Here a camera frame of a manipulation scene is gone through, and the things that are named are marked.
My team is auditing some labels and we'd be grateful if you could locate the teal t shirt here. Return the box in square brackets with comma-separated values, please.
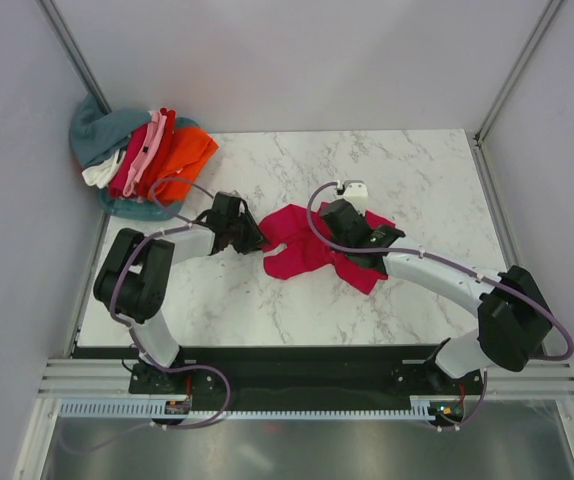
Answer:
[97, 116, 201, 221]

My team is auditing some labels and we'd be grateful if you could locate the white cable duct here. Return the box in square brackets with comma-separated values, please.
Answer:
[58, 398, 439, 421]

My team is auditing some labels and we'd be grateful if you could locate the magenta t shirt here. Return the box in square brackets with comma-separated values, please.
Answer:
[259, 204, 388, 295]

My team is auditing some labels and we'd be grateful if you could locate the white t shirt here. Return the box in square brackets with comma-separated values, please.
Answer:
[82, 149, 126, 189]

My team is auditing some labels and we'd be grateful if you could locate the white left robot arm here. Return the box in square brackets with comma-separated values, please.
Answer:
[93, 192, 269, 393]

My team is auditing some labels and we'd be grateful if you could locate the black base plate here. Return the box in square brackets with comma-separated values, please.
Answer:
[72, 344, 488, 410]

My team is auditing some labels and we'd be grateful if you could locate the grey blue t shirt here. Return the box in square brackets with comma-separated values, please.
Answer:
[68, 94, 151, 169]

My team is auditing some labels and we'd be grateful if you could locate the aluminium frame rail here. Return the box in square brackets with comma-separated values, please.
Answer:
[39, 359, 574, 400]

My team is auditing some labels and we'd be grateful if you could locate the crimson t shirt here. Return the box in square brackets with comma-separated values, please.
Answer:
[108, 108, 176, 199]

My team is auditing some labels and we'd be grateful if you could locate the pink t shirt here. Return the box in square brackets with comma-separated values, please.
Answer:
[122, 108, 168, 198]

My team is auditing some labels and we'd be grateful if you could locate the orange t shirt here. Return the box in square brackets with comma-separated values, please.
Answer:
[137, 127, 218, 206]

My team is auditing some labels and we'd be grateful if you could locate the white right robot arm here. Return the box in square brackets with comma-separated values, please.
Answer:
[318, 200, 552, 394]

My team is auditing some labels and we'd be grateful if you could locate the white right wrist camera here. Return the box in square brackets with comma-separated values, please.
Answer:
[335, 180, 369, 215]

